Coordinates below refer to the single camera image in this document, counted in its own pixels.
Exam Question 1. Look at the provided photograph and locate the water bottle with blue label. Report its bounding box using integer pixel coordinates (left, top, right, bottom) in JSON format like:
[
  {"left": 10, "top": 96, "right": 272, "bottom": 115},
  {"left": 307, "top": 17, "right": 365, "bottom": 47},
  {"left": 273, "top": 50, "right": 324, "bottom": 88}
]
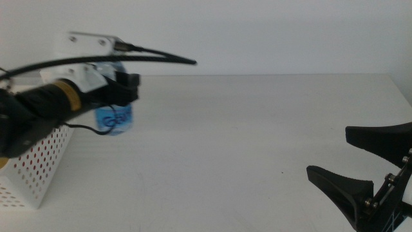
[{"left": 94, "top": 61, "right": 134, "bottom": 136}]

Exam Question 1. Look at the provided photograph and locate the white perforated plastic basket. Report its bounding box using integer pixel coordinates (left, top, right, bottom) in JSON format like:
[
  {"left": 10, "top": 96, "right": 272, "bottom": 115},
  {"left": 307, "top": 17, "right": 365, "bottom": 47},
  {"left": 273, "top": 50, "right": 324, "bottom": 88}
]
[{"left": 0, "top": 75, "right": 75, "bottom": 209}]

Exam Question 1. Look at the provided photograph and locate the thick black braided camera cable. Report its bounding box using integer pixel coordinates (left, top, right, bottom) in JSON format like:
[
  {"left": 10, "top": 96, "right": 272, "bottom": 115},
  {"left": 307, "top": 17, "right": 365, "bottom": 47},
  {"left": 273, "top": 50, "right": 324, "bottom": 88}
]
[{"left": 0, "top": 41, "right": 198, "bottom": 81}]

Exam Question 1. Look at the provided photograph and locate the thin black left gripper wire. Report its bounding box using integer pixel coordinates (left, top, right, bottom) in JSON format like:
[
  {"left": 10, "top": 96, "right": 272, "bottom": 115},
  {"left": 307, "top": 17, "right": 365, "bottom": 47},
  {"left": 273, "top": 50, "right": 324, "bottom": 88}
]
[{"left": 61, "top": 104, "right": 120, "bottom": 136}]

